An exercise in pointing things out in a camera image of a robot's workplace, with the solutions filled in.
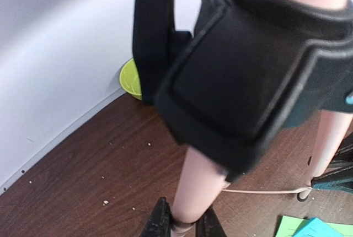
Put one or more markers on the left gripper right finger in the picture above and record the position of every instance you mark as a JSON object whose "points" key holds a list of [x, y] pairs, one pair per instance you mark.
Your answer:
{"points": [[209, 225]]}

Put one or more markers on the green sheet music paper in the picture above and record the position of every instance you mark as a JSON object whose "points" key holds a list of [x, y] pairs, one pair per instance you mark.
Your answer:
{"points": [[290, 225]]}

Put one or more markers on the pink music stand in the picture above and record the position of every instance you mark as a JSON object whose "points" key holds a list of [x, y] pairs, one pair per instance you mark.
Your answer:
{"points": [[248, 70]]}

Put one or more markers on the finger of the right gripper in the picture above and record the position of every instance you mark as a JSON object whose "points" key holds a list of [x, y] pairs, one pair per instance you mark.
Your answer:
{"points": [[339, 179]]}

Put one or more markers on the green plastic bowl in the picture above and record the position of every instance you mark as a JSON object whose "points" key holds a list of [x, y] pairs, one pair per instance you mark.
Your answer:
{"points": [[129, 79]]}

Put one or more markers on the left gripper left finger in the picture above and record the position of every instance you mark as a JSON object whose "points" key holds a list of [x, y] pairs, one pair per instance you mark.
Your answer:
{"points": [[159, 222]]}

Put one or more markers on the blue sheet music paper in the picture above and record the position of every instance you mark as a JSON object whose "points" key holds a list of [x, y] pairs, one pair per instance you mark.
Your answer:
{"points": [[316, 227]]}

